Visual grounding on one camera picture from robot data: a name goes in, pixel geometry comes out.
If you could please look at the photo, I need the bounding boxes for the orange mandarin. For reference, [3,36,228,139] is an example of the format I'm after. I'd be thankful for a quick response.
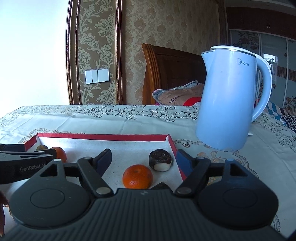
[122,164,153,189]
[52,147,67,163]

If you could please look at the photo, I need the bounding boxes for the yellow longan fruit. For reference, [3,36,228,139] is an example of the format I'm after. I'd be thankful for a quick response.
[36,145,48,151]

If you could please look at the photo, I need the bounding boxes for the black skinned yam piece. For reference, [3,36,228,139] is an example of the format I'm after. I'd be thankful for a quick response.
[149,149,173,172]

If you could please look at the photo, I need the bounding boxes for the person left hand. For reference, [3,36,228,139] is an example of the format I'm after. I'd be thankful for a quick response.
[0,191,9,237]

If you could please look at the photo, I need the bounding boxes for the red cardboard tray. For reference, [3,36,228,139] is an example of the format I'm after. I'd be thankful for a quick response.
[24,133,177,191]

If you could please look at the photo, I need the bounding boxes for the light blue electric kettle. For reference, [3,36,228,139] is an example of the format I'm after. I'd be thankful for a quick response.
[196,45,272,151]

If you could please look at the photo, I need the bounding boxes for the beige printed pillow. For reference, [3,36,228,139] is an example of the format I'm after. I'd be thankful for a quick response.
[152,80,204,106]

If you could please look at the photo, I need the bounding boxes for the white floral tablecloth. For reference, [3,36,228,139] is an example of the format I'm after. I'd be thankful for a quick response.
[1,105,295,237]

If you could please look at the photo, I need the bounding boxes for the striped blanket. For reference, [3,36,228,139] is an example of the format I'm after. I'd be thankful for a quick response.
[253,101,295,132]

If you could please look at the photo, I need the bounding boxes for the brown wooden headboard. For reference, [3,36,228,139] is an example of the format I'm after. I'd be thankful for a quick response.
[142,43,206,105]

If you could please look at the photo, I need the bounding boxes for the wardrobe with glass doors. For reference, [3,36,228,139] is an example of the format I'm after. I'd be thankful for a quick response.
[229,29,296,112]

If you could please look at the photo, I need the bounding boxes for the white wall light switch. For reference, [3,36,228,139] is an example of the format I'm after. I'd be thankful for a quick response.
[85,69,110,84]

